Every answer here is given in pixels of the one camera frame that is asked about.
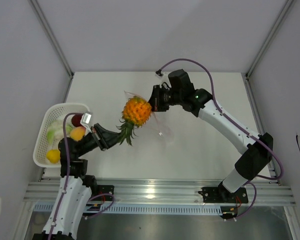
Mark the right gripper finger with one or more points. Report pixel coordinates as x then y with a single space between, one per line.
158 107
155 95

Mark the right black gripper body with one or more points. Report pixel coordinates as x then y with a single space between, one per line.
170 97

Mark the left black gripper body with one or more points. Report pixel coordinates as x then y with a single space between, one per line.
88 143

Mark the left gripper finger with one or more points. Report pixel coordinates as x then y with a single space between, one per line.
109 139
102 132

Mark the orange toy peach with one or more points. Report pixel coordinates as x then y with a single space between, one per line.
77 133

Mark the orange toy pineapple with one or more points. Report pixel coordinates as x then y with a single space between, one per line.
134 115

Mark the red toy apple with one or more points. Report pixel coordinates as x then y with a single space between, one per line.
76 120

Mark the clear zip top bag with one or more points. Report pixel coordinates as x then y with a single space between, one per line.
154 123

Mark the white green toy cabbage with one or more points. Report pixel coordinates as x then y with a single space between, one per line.
55 132

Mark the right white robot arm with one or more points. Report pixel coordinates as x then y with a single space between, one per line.
255 149

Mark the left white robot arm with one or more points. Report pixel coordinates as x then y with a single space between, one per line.
76 188

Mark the yellow toy pear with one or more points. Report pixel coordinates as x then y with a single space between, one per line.
53 156

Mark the white perforated plastic basket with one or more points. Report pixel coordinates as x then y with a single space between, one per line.
56 112

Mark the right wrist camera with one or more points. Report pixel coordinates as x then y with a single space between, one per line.
160 75

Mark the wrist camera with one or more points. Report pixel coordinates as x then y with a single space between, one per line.
86 120
160 75

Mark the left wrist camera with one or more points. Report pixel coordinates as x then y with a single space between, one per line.
86 120

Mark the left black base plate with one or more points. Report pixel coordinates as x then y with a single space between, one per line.
105 189

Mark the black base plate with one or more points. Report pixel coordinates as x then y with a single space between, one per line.
105 189
220 195

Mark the white slotted cable duct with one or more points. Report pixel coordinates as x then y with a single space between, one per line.
197 210

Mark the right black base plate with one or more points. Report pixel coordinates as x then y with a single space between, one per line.
220 195

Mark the aluminium mounting rail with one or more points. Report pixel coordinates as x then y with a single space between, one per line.
167 192

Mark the left aluminium frame post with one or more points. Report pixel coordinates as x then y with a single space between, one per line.
44 23

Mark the aluminium frame post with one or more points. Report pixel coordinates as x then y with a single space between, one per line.
271 35
44 23

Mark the right aluminium frame post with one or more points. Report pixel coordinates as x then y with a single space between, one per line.
271 35

